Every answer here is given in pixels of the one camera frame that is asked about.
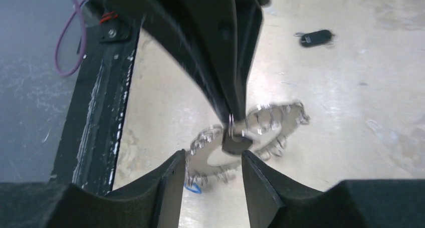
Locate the blue plastic key tag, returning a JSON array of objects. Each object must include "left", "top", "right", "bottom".
[{"left": 184, "top": 183, "right": 202, "bottom": 194}]

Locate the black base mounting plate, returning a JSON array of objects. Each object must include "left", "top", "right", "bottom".
[{"left": 50, "top": 11, "right": 140, "bottom": 195}]

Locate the black plastic key tag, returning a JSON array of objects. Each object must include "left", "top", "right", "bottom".
[{"left": 294, "top": 30, "right": 335, "bottom": 48}]

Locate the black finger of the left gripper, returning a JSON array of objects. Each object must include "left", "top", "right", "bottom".
[
  {"left": 96, "top": 0, "right": 230, "bottom": 120},
  {"left": 158, "top": 0, "right": 266, "bottom": 120}
]

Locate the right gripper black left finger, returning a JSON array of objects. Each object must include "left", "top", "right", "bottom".
[{"left": 1, "top": 150, "right": 185, "bottom": 227}]

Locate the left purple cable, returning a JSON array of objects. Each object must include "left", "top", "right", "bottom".
[{"left": 54, "top": 0, "right": 92, "bottom": 78}]

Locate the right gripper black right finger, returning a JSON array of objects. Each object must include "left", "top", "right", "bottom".
[{"left": 242, "top": 151, "right": 424, "bottom": 227}]

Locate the large keyring with keys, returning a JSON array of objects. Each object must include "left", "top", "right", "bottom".
[{"left": 184, "top": 100, "right": 310, "bottom": 188}]

